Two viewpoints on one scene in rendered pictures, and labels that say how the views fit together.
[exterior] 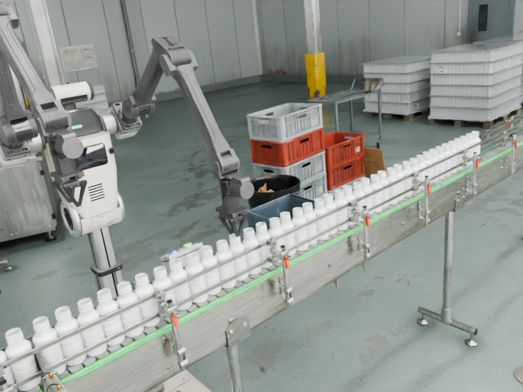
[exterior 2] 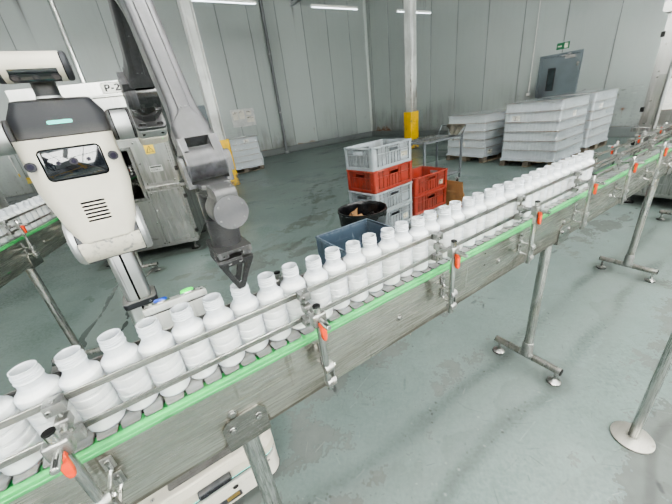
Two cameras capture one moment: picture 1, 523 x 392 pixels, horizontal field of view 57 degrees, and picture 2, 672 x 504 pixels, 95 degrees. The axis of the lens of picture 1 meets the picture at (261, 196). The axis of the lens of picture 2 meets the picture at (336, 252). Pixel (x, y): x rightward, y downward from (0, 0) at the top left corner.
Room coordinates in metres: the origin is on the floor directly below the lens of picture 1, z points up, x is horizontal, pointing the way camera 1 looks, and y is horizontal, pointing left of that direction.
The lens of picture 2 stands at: (0.97, -0.18, 1.48)
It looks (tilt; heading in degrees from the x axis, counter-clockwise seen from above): 25 degrees down; 8
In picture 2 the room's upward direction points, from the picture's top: 7 degrees counter-clockwise
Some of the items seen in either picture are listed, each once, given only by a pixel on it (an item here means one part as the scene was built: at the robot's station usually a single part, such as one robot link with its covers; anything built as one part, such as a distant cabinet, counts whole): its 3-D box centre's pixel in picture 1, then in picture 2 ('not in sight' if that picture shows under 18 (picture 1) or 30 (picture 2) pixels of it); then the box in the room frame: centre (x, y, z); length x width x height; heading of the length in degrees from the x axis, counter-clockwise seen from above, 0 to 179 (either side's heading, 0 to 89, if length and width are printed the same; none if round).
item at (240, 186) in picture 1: (235, 177); (218, 188); (1.48, 0.08, 1.38); 0.12 x 0.09 x 0.12; 39
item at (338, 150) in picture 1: (331, 148); (418, 180); (4.84, -0.78, 0.55); 0.61 x 0.41 x 0.22; 131
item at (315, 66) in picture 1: (316, 76); (411, 130); (11.85, -1.63, 0.55); 0.40 x 0.40 x 1.10; 39
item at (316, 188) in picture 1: (292, 190); (381, 214); (4.32, -0.29, 0.33); 0.61 x 0.41 x 0.22; 135
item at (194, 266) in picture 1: (195, 277); (162, 356); (1.39, 0.24, 1.08); 0.06 x 0.06 x 0.17
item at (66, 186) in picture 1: (73, 190); not in sight; (1.33, 0.54, 1.44); 0.07 x 0.07 x 0.09; 39
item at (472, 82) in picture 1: (475, 83); (543, 131); (7.86, -3.68, 0.59); 1.24 x 1.03 x 1.17; 131
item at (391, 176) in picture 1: (391, 185); (488, 212); (2.06, -0.59, 1.08); 0.06 x 0.06 x 0.17
